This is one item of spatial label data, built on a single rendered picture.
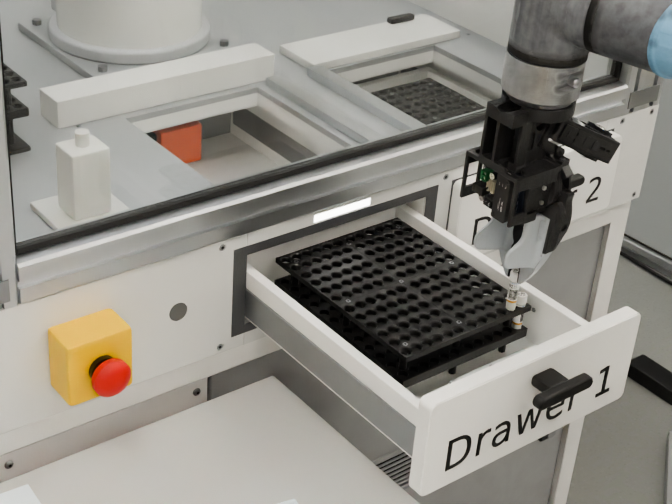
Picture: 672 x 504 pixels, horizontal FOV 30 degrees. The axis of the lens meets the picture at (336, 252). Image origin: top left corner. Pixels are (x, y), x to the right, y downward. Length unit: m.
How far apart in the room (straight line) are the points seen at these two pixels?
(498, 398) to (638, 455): 1.46
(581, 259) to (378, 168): 0.49
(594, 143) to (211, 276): 0.42
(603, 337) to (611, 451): 1.36
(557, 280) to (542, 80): 0.67
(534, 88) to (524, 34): 0.05
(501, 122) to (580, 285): 0.70
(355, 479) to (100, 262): 0.34
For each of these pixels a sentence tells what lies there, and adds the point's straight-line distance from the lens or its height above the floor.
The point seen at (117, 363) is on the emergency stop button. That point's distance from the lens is 1.23.
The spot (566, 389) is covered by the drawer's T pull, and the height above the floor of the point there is 0.91.
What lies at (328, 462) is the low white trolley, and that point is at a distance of 1.33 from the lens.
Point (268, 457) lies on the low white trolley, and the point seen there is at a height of 0.76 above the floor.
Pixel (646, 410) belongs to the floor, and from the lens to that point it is 2.78.
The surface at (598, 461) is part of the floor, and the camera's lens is 2.61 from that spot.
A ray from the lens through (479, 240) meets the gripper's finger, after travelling 1.28.
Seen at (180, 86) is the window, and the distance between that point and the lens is 1.23.
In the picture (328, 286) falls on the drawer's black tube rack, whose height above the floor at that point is 0.90.
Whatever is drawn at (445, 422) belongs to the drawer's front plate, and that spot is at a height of 0.90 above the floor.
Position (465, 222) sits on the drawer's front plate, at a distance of 1.54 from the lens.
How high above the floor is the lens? 1.62
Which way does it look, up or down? 31 degrees down
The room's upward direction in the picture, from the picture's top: 5 degrees clockwise
